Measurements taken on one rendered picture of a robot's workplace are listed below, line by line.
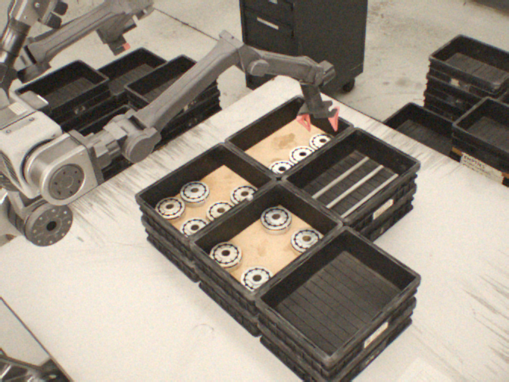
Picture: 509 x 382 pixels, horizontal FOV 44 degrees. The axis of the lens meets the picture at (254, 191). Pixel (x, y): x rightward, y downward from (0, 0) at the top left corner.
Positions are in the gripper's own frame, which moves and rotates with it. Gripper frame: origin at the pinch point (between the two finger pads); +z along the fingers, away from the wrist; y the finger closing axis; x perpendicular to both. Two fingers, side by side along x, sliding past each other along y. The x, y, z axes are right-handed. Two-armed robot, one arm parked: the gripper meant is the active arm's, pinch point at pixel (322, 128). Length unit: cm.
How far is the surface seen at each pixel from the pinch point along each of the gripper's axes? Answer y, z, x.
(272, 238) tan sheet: 10.6, 17.8, 36.4
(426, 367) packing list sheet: -40, 46, 58
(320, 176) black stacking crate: 5.2, 19.5, 2.7
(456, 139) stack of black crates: -24, 60, -72
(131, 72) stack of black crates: 159, 21, -93
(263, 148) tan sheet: 29.7, 12.1, -5.6
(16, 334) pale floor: 148, 64, 62
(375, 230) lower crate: -15.8, 32.8, 15.3
